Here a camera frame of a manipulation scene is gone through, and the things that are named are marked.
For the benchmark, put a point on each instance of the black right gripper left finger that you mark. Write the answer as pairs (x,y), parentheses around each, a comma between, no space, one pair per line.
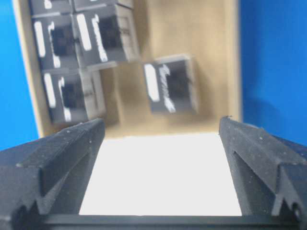
(49,175)

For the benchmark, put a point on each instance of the black Dynamixel box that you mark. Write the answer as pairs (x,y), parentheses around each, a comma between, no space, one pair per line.
(171,84)
(55,42)
(106,36)
(75,96)
(81,5)
(42,7)

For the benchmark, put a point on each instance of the brown cardboard box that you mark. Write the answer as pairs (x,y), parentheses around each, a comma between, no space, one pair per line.
(206,30)

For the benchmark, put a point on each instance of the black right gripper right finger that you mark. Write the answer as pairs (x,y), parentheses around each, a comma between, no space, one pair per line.
(269,173)

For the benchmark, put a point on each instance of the white plastic tray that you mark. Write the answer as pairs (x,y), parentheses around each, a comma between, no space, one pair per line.
(181,175)

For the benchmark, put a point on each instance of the blue table cloth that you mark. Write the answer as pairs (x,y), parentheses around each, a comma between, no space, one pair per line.
(273,36)

